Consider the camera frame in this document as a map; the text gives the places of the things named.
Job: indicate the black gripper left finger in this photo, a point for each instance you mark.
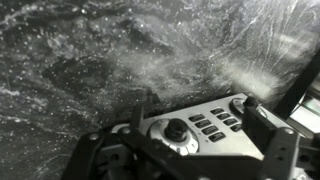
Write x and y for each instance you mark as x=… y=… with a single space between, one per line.
x=110 y=156

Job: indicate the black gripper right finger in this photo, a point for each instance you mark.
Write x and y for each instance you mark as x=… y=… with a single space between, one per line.
x=283 y=153

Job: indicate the black and steel toaster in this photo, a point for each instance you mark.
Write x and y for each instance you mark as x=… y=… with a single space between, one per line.
x=233 y=140

